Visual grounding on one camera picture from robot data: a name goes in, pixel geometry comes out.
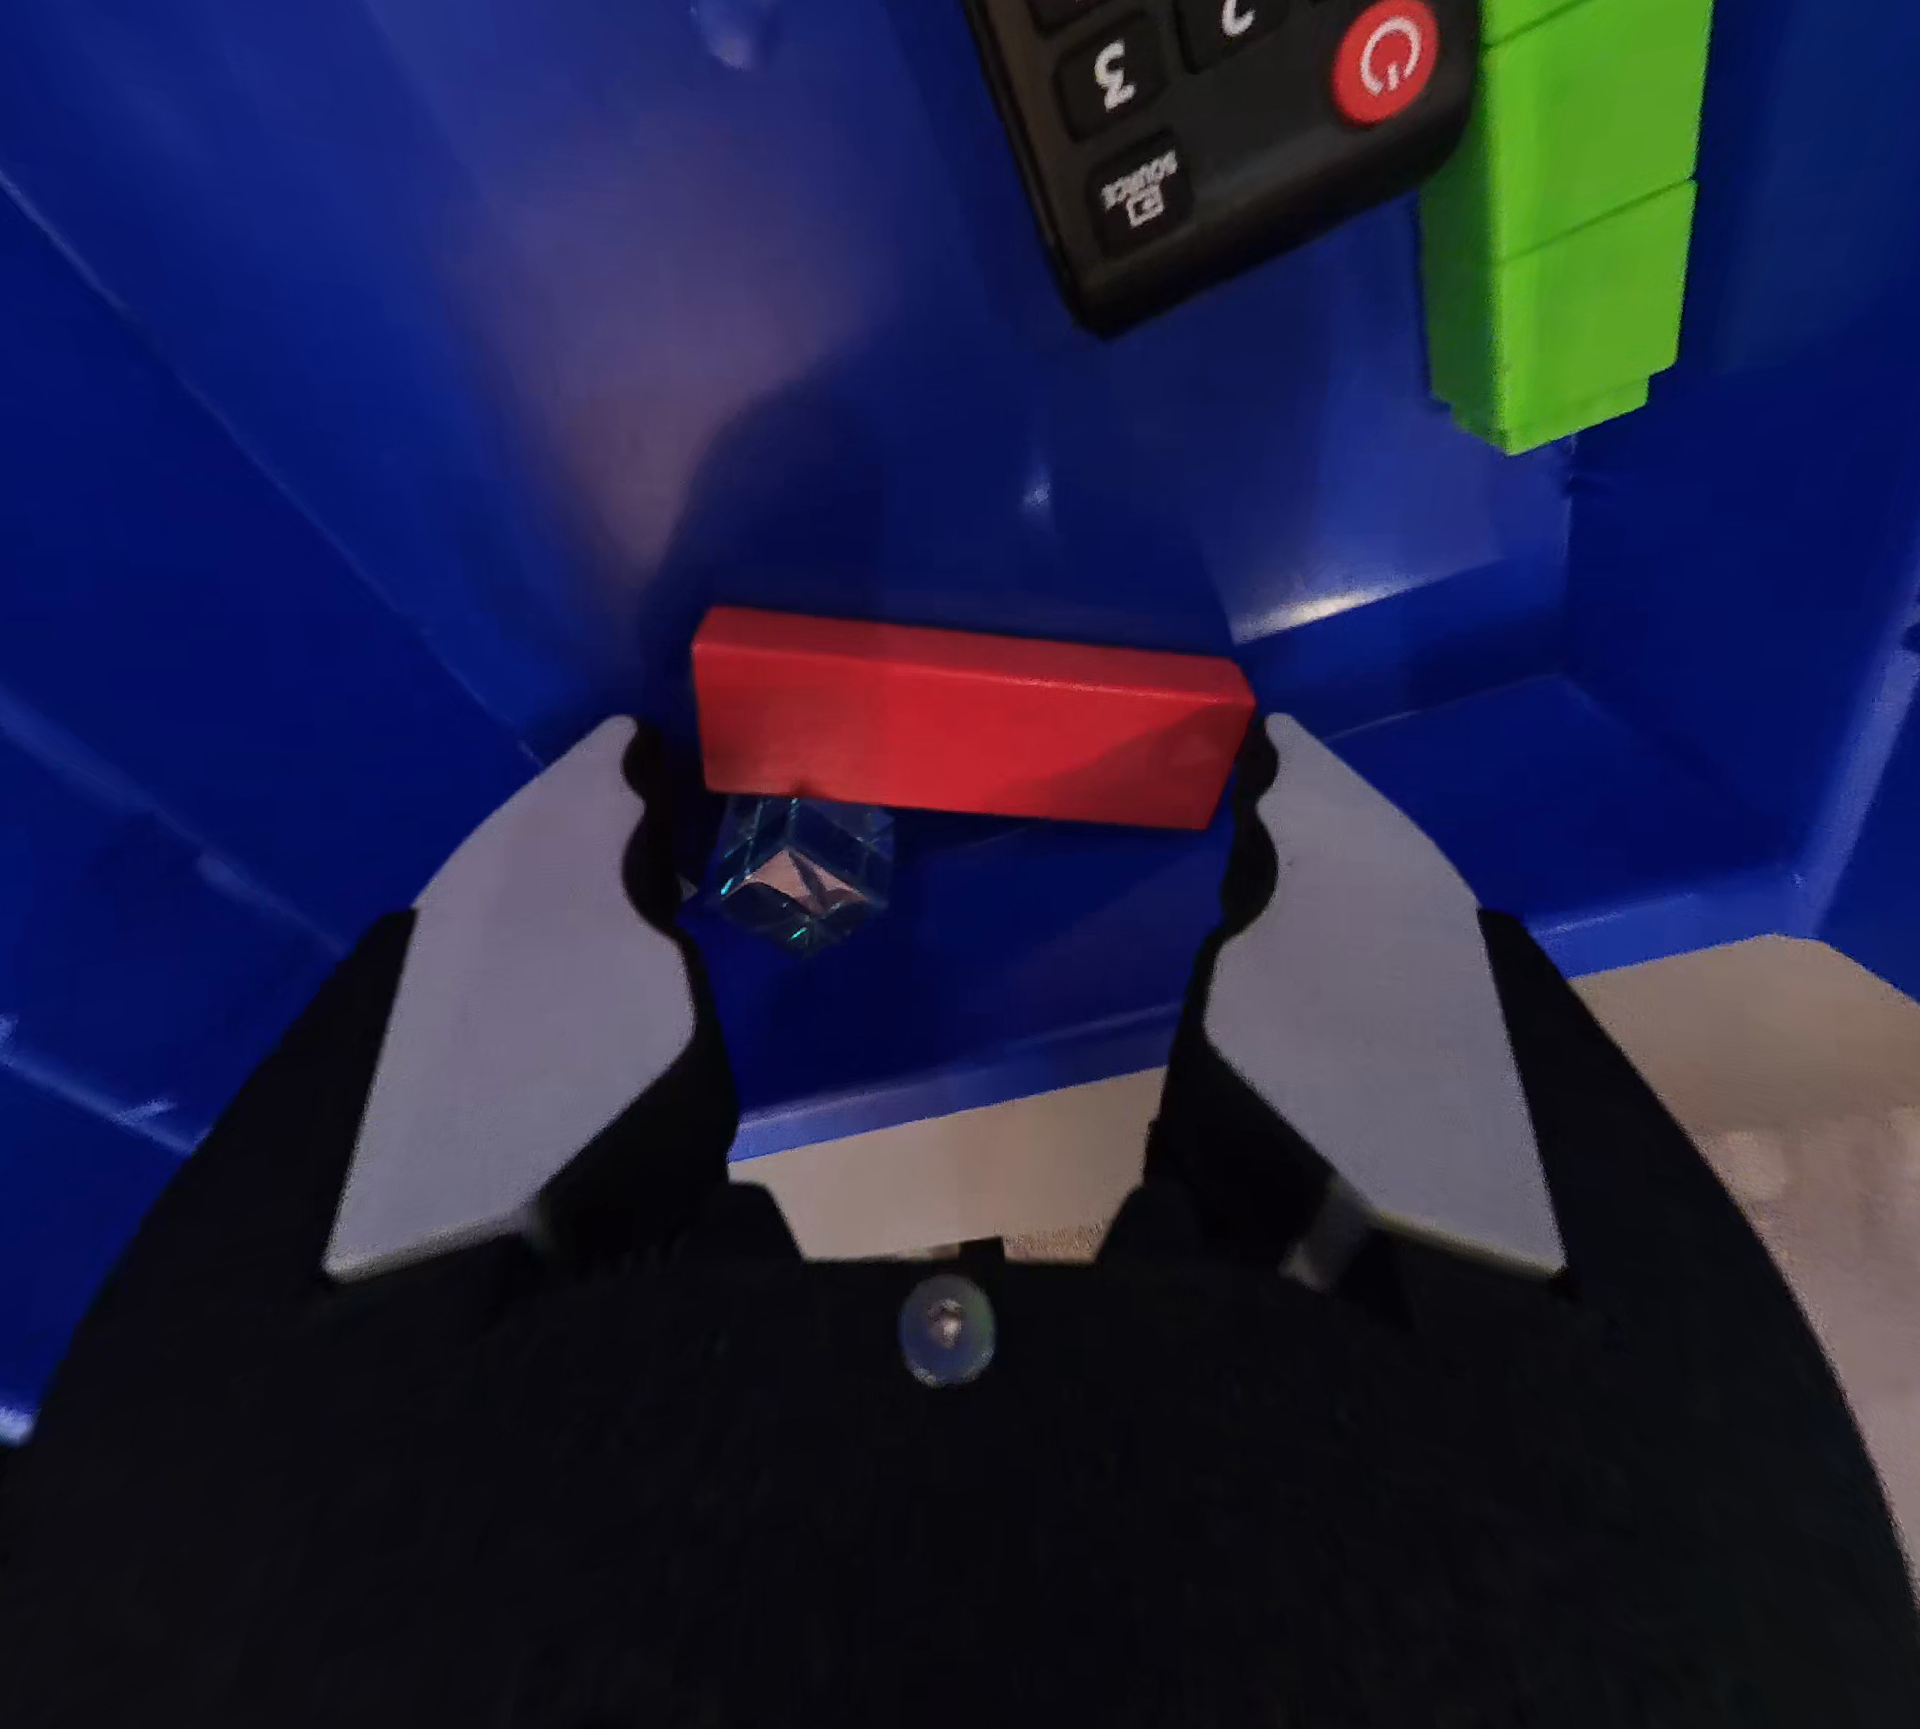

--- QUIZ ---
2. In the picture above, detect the clear glass cube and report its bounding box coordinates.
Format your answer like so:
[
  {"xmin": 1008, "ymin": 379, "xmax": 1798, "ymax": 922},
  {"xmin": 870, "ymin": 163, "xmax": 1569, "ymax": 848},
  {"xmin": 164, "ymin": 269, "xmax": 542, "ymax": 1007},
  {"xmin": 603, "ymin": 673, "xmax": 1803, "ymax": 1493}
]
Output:
[{"xmin": 680, "ymin": 791, "xmax": 902, "ymax": 961}]

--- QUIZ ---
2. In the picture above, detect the blue plastic bin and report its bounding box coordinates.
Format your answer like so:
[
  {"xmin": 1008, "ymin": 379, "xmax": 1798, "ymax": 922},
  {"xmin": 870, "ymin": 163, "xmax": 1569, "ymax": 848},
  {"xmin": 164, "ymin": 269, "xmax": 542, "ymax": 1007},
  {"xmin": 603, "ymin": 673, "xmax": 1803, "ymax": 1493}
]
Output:
[{"xmin": 0, "ymin": 0, "xmax": 1920, "ymax": 1448}]

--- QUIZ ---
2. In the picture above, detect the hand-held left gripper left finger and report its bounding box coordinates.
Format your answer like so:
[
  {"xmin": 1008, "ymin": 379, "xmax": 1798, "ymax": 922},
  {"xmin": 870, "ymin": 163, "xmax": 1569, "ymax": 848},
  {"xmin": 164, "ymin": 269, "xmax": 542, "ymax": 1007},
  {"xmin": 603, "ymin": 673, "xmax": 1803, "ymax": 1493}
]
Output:
[{"xmin": 321, "ymin": 713, "xmax": 741, "ymax": 1285}]

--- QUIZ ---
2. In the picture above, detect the black remote control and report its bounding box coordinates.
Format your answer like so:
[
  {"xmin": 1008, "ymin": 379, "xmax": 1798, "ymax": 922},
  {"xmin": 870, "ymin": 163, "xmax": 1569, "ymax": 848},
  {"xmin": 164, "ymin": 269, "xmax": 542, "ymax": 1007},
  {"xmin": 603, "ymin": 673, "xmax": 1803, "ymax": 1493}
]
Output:
[{"xmin": 894, "ymin": 0, "xmax": 1486, "ymax": 341}]

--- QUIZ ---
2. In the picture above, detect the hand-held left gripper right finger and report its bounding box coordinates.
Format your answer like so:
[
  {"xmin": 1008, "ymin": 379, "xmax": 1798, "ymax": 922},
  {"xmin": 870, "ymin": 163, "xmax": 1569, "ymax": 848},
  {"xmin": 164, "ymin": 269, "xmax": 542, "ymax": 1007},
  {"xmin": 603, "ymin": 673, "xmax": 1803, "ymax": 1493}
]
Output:
[{"xmin": 1147, "ymin": 710, "xmax": 1571, "ymax": 1296}]

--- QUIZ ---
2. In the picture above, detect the green plastic block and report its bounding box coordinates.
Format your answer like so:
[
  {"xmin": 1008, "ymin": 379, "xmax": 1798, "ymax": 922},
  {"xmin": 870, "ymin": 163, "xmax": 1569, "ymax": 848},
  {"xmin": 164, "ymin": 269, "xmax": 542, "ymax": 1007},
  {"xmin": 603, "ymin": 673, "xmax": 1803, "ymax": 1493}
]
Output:
[{"xmin": 1418, "ymin": 0, "xmax": 1737, "ymax": 460}]

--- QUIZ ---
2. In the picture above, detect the red plastic block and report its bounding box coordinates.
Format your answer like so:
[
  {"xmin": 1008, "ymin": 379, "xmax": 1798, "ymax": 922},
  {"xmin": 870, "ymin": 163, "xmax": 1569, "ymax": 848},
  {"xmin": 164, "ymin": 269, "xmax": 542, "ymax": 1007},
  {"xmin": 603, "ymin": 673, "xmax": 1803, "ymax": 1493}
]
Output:
[{"xmin": 688, "ymin": 606, "xmax": 1259, "ymax": 834}]

